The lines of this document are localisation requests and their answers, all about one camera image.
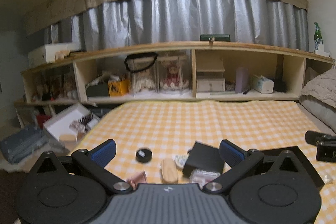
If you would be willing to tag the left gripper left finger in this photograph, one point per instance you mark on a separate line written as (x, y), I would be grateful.
(92, 164)

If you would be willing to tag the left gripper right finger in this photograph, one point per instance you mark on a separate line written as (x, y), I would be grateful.
(242, 164)

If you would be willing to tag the small black rectangular box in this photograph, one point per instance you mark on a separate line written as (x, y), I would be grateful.
(203, 157)

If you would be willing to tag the clear plastic small case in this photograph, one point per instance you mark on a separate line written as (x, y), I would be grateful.
(202, 177)

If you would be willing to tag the pink small tool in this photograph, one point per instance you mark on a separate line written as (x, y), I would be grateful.
(136, 179)

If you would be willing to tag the black round small case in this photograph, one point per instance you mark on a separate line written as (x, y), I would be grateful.
(144, 155)

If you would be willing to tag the oval wooden piece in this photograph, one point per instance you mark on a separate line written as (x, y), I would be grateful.
(169, 173)

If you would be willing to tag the large black storage box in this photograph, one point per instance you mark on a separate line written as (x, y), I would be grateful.
(272, 154)

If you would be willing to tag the round white patterned tin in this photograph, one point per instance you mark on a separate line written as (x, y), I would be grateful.
(180, 161)

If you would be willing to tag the clear plastic wrapper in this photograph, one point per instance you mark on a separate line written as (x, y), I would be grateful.
(327, 179)

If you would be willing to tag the grey cushion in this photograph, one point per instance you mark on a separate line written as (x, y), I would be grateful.
(321, 114)

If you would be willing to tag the white open box on floor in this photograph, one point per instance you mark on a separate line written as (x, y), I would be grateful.
(71, 124)

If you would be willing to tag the yellow checkered table cloth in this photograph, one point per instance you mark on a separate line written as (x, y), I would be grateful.
(172, 128)

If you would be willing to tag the grey fluffy blanket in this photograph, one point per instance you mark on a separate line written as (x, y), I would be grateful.
(322, 88)

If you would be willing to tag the yellow orange box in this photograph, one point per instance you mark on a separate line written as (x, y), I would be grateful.
(118, 88)

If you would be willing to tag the folded blue jeans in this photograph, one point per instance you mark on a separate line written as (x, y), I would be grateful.
(16, 147)

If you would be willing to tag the tissue box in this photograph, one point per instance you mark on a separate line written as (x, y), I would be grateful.
(262, 84)

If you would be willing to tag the white small drawer box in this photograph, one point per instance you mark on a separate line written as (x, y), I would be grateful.
(210, 85)

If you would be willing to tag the purple box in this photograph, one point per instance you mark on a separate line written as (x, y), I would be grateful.
(241, 80)

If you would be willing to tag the left doll display case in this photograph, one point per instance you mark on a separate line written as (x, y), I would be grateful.
(143, 83)

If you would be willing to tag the wooden shelf unit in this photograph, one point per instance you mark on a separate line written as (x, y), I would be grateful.
(83, 77)

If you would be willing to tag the green glass bottle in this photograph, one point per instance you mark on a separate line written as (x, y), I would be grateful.
(318, 40)

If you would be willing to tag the white box on shelf top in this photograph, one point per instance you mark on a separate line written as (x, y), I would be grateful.
(47, 53)

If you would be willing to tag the black headband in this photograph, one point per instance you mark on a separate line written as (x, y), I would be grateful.
(139, 62)

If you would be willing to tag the dark green box on shelf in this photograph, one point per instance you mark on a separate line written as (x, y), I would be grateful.
(215, 37)

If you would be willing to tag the silver grey curtain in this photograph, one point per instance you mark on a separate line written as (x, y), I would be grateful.
(133, 22)

